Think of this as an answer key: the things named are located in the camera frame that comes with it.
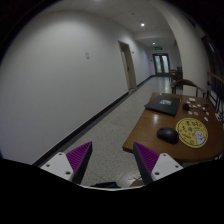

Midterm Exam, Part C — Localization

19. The side door in wall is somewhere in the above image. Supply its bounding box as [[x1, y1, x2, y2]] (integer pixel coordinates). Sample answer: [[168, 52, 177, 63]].
[[119, 41, 137, 91]]

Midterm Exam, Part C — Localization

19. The green exit sign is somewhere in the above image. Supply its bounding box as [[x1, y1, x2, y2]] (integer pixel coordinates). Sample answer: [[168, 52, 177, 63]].
[[154, 46, 163, 50]]

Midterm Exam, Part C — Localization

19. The double glass exit door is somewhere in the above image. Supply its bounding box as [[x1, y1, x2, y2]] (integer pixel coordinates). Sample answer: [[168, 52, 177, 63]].
[[153, 54, 170, 76]]

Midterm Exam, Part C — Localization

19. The wooden chair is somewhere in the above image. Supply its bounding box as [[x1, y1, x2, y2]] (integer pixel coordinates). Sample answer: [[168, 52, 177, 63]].
[[170, 79, 206, 98]]

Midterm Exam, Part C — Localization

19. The wooden railing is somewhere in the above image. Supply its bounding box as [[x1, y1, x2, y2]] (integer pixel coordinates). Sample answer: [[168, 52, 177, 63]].
[[207, 72, 224, 119]]

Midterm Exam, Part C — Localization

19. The round yellow mouse pad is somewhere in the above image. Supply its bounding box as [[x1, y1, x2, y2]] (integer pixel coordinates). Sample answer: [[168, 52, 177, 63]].
[[175, 118, 208, 149]]

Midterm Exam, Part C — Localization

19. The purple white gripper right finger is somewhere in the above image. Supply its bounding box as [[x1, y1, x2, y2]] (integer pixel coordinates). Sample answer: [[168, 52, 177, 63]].
[[133, 142, 182, 185]]

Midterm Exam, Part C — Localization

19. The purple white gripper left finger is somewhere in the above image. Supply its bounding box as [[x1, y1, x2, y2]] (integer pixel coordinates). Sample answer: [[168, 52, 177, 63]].
[[41, 142, 93, 184]]

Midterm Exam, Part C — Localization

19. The black computer mouse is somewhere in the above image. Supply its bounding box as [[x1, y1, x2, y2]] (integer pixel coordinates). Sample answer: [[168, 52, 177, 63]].
[[157, 127, 179, 144]]

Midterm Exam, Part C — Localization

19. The black laptop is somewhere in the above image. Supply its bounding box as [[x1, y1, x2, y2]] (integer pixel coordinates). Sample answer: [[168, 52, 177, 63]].
[[145, 95, 180, 116]]

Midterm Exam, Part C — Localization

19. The small black round object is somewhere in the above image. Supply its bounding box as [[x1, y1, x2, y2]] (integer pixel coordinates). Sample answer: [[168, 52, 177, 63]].
[[182, 103, 190, 111]]

